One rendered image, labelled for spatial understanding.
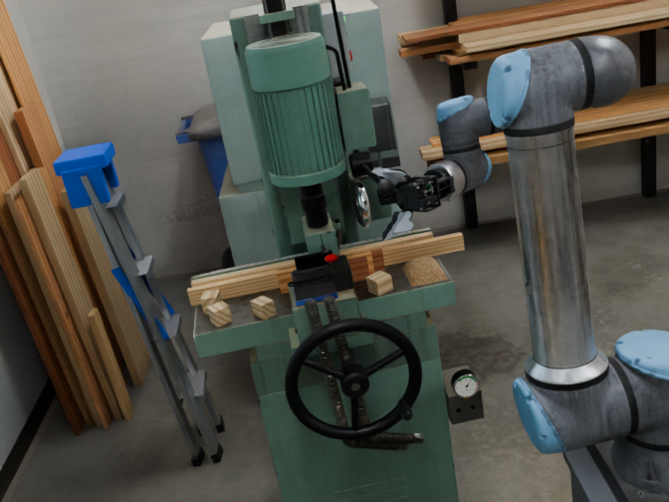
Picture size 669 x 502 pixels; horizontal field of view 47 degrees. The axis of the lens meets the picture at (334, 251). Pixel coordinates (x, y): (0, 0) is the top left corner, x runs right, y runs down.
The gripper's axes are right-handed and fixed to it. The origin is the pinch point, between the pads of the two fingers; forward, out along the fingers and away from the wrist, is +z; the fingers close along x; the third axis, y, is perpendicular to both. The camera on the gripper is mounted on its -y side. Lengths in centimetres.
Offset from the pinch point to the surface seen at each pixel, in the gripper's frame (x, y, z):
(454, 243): 16.6, -0.3, -26.2
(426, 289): 21.5, 4.0, -8.1
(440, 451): 66, -2, -11
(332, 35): -37, -28, -25
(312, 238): 6.9, -18.1, 3.4
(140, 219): 37, -262, -93
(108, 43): -56, -246, -90
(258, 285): 17.0, -31.8, 11.1
